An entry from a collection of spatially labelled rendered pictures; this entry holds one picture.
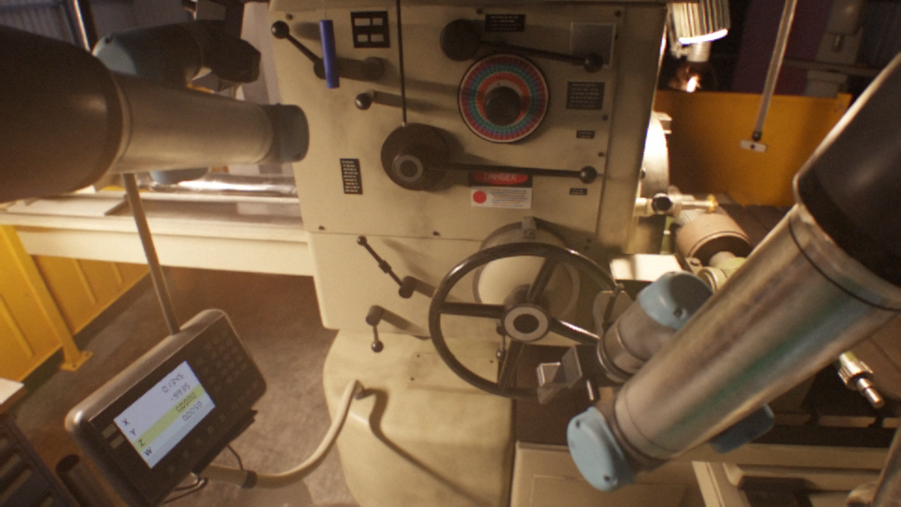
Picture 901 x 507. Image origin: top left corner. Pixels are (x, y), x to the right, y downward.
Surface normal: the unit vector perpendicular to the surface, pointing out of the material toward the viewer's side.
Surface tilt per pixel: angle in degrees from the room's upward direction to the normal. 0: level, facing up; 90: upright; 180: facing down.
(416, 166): 90
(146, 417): 71
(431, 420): 0
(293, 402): 0
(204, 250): 90
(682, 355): 81
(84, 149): 112
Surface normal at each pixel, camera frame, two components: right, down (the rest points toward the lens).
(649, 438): -0.67, 0.48
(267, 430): -0.02, -0.88
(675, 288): 0.15, -0.62
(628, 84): -0.13, 0.47
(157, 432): 0.87, -0.14
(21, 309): 0.99, 0.04
